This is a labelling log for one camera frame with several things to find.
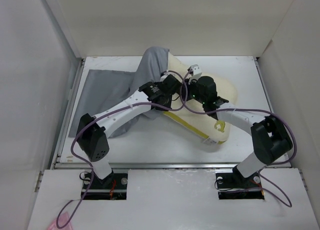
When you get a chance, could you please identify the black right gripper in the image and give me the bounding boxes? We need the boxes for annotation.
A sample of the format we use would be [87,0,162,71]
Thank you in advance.
[177,77,206,105]

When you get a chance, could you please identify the cream and yellow pillow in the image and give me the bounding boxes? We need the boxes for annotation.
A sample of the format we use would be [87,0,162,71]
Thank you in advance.
[159,52,239,154]

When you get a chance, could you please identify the grey pillowcase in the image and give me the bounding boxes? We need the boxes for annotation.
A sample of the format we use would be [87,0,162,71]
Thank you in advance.
[68,47,170,138]

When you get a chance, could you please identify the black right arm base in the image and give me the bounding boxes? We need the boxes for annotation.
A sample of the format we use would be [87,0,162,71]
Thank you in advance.
[214,171,265,200]

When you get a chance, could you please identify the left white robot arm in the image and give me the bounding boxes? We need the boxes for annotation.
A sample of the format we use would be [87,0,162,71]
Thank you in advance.
[76,75,182,188]

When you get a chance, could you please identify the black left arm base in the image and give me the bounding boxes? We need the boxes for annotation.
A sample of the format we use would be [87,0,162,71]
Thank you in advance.
[83,172,128,200]

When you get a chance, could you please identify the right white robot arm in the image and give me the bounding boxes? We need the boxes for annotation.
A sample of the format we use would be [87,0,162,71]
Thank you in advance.
[186,76,293,187]

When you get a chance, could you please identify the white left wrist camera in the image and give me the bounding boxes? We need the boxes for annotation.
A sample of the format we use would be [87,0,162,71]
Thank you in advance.
[159,70,171,82]

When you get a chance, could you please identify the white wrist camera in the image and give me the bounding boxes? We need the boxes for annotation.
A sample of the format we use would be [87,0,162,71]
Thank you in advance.
[159,70,171,82]
[188,64,202,81]

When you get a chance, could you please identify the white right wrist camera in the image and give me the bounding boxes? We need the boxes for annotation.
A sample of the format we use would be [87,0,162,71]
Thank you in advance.
[188,64,202,81]

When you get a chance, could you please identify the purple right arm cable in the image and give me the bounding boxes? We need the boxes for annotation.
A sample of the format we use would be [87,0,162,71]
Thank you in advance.
[180,70,296,208]

